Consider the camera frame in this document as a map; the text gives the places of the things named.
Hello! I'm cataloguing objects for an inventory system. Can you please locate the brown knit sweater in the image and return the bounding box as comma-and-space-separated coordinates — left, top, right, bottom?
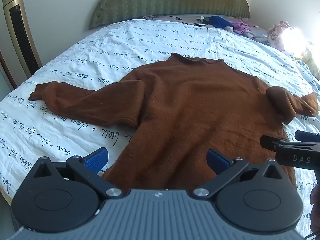
29, 52, 319, 192

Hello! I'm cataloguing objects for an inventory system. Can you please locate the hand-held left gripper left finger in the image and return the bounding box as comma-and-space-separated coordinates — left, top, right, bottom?
32, 147, 123, 201

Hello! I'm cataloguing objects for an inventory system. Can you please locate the person's right hand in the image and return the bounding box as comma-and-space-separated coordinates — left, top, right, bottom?
309, 177, 320, 233

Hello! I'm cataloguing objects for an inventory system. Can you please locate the green padded headboard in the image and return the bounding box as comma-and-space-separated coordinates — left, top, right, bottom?
89, 0, 250, 30

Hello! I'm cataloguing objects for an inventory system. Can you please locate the white script-print bedsheet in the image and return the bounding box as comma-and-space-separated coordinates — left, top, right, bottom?
0, 17, 320, 230

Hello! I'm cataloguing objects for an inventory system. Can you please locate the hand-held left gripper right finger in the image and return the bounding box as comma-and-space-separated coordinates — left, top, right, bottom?
192, 149, 286, 201

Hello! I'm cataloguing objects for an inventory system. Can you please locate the pink cloth pile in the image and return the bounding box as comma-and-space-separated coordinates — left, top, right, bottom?
267, 21, 297, 51

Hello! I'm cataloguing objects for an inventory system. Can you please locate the pale yellow cloth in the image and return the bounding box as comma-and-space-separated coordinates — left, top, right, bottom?
299, 41, 320, 79

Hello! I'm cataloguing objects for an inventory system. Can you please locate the white charger with black cable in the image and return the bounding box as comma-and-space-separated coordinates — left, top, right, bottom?
142, 14, 209, 23

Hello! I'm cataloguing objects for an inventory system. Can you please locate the blue cloth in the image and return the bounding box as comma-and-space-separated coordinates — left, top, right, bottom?
207, 15, 235, 29

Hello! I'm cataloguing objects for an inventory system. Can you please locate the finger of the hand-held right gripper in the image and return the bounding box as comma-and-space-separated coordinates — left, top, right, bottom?
294, 130, 320, 144
260, 134, 284, 153

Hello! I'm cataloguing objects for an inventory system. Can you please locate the purple cloth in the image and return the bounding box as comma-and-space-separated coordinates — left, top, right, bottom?
232, 21, 257, 36

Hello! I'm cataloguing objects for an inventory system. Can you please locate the gold tower fan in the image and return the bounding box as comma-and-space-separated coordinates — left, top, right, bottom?
1, 0, 43, 78

